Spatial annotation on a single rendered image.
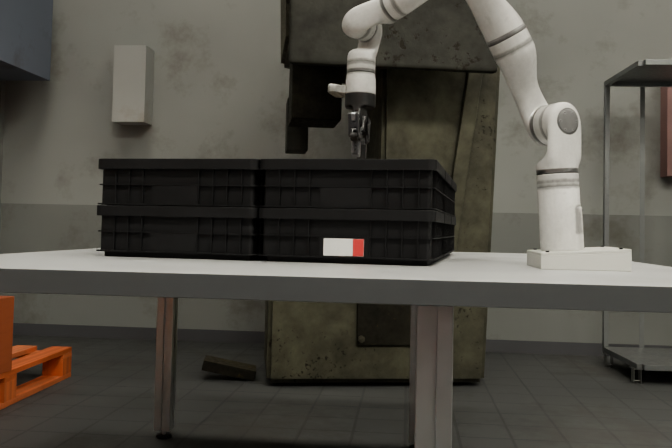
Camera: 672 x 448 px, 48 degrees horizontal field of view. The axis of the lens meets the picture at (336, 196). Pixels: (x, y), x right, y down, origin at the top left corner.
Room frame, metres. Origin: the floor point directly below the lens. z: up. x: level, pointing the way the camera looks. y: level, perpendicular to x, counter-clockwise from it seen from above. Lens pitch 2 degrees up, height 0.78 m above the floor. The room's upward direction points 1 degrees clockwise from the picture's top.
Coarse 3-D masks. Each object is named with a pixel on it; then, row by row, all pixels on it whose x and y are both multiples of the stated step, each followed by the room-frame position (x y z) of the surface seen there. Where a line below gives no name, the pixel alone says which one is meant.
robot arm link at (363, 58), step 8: (376, 32) 1.81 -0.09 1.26; (368, 40) 1.82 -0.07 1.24; (376, 40) 1.82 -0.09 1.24; (360, 48) 1.80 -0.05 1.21; (368, 48) 1.81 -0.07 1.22; (376, 48) 1.81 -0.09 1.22; (352, 56) 1.79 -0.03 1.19; (360, 56) 1.78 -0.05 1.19; (368, 56) 1.79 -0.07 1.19; (352, 64) 1.79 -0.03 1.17; (360, 64) 1.78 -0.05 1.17; (368, 64) 1.79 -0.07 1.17
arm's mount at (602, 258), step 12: (528, 252) 1.76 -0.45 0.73; (540, 252) 1.61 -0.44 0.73; (552, 252) 1.59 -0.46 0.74; (564, 252) 1.59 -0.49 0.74; (576, 252) 1.58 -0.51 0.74; (588, 252) 1.58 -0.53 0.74; (600, 252) 1.58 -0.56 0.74; (612, 252) 1.58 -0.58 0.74; (624, 252) 1.57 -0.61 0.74; (528, 264) 1.75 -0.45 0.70; (540, 264) 1.59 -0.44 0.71; (552, 264) 1.59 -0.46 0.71; (564, 264) 1.59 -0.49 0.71; (576, 264) 1.58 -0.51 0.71; (588, 264) 1.58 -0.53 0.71; (600, 264) 1.58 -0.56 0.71; (612, 264) 1.58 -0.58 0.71; (624, 264) 1.57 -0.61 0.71
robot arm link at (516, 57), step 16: (528, 32) 1.64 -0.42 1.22; (496, 48) 1.64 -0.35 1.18; (512, 48) 1.62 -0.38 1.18; (528, 48) 1.62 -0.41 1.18; (512, 64) 1.64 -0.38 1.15; (528, 64) 1.64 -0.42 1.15; (512, 80) 1.67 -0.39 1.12; (528, 80) 1.67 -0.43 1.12; (528, 96) 1.69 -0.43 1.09; (528, 112) 1.70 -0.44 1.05; (528, 128) 1.71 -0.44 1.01; (544, 144) 1.71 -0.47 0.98
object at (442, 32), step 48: (288, 0) 3.52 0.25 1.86; (336, 0) 3.36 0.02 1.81; (432, 0) 3.41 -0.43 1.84; (288, 48) 3.84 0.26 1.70; (336, 48) 3.36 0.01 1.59; (384, 48) 3.39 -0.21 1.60; (432, 48) 3.41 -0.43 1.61; (480, 48) 3.44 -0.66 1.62; (384, 96) 3.73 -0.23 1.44; (432, 96) 3.74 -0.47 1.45; (480, 96) 3.77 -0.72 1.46; (288, 144) 4.34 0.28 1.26; (384, 144) 3.73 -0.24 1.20; (432, 144) 3.74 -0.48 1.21; (480, 144) 3.77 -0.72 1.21; (480, 192) 3.77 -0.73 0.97; (480, 240) 3.77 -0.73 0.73; (288, 336) 3.66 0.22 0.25; (336, 336) 3.69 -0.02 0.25; (384, 336) 3.70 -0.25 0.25; (480, 336) 3.77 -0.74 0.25
